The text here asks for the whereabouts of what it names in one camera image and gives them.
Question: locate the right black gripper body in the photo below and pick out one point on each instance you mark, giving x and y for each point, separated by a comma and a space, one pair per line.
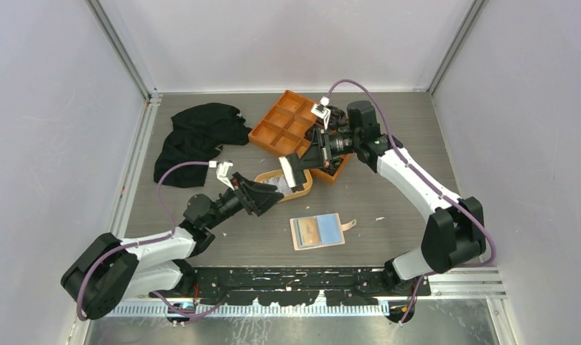
340, 143

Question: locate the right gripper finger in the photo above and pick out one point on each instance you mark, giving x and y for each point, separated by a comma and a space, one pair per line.
312, 158
334, 164

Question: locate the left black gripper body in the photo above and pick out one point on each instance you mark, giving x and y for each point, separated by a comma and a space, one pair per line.
242, 198

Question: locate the orange oval tray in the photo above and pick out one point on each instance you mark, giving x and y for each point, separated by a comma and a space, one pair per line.
296, 194

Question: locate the yellow credit card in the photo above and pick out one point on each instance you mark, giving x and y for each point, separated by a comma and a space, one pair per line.
307, 232

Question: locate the beige card holder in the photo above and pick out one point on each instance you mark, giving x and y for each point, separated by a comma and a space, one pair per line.
331, 231

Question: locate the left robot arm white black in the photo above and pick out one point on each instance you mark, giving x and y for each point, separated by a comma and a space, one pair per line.
111, 269

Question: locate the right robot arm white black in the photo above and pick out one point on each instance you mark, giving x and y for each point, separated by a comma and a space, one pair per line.
454, 232

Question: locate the right credit card in tray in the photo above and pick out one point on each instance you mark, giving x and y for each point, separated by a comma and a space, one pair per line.
280, 183

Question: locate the dark brown rolled tie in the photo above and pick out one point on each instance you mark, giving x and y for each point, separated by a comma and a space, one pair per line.
338, 118

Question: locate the orange compartment organizer box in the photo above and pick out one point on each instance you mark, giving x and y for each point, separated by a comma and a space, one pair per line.
289, 127

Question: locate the black cloth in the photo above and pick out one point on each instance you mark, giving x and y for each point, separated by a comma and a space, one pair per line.
199, 134

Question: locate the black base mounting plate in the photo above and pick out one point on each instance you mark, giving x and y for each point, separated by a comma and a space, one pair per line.
292, 286

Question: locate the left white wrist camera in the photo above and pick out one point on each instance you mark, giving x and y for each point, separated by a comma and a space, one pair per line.
224, 172

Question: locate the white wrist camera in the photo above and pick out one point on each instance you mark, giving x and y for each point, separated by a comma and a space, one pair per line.
321, 111
224, 172

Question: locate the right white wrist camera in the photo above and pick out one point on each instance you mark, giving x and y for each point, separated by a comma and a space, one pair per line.
321, 111

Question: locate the aluminium front frame rail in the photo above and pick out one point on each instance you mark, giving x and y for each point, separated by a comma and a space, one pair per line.
456, 285

